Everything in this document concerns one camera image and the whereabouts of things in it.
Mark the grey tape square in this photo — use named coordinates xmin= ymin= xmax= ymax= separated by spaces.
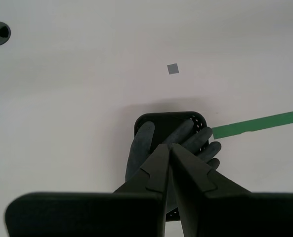
xmin=167 ymin=63 xmax=180 ymax=76

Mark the black perforated plastic basket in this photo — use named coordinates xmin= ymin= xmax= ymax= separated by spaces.
xmin=133 ymin=111 xmax=209 ymax=222

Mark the green tape strip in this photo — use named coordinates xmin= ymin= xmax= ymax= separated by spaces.
xmin=211 ymin=109 xmax=293 ymax=140

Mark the black glove with red cuff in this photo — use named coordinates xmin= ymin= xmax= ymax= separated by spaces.
xmin=125 ymin=119 xmax=222 ymax=215

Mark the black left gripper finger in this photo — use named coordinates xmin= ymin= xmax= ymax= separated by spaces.
xmin=170 ymin=144 xmax=293 ymax=237
xmin=4 ymin=144 xmax=169 ymax=237

